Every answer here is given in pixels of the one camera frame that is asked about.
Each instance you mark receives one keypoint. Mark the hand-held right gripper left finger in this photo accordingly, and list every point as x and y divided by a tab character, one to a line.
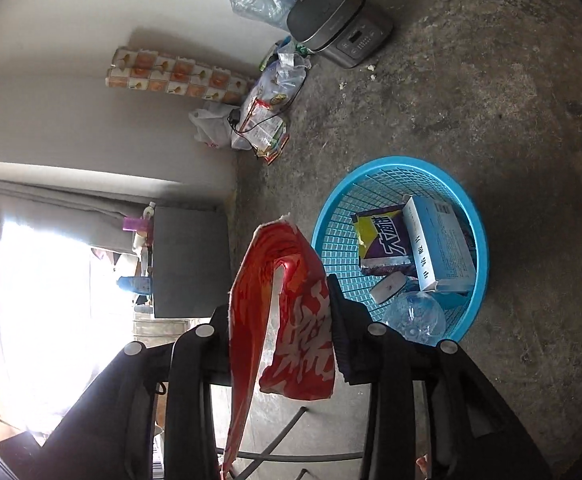
191	385

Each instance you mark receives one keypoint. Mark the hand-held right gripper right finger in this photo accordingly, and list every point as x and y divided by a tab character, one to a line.
351	345

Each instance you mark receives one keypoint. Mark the red and white paper bag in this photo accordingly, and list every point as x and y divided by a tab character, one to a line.
296	320

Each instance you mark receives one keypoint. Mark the clear bottle with blue label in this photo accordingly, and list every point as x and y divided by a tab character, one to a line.
413	315

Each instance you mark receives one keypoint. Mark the purple and yellow snack packet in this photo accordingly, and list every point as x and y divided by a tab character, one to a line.
383	240

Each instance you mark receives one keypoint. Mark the blue plastic basket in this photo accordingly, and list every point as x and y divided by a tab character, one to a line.
343	220

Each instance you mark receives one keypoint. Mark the light blue cardboard box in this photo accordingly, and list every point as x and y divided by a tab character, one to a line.
438	245

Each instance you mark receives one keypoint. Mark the blue detergent bottle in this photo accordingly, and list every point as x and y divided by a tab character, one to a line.
133	285

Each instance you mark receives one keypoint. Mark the grey cabinet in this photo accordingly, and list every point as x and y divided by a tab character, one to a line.
191	260

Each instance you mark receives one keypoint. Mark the purple cup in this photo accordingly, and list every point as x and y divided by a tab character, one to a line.
133	223

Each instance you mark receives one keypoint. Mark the grey curtain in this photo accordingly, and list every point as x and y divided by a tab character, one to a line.
71	205

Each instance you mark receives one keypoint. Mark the pile of snack packets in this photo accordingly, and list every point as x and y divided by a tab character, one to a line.
271	105

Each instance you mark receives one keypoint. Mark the white plastic bag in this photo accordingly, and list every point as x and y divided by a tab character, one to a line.
211	127

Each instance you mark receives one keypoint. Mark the patterned rolled mat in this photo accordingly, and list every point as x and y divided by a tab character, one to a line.
181	77

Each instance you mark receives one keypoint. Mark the grey rice cooker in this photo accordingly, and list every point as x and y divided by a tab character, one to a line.
341	20

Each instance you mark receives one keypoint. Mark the metal table frame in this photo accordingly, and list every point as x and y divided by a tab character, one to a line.
288	430

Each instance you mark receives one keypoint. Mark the large metal frame window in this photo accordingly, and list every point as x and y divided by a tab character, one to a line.
46	335

